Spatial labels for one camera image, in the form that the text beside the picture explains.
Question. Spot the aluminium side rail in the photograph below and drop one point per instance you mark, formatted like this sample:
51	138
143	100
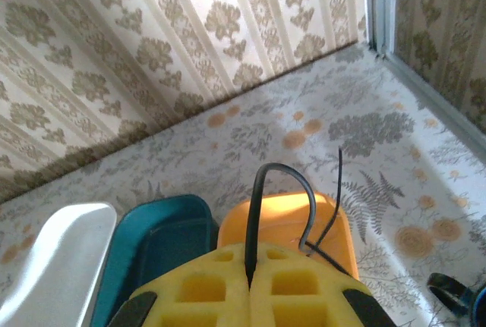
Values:
436	92

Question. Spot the yellow plastic tray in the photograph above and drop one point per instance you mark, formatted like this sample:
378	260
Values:
281	221

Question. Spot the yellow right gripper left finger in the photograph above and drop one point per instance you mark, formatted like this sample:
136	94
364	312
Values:
197	293

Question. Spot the teal plastic tray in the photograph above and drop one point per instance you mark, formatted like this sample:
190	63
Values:
167	239

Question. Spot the blue tape roll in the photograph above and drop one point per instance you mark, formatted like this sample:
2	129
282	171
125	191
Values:
480	304

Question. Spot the aluminium frame post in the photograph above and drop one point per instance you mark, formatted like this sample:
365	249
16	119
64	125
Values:
379	4

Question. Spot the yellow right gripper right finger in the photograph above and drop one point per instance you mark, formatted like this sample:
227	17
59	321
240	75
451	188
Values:
303	296

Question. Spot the white plastic tray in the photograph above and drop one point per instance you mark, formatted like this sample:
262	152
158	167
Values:
64	258

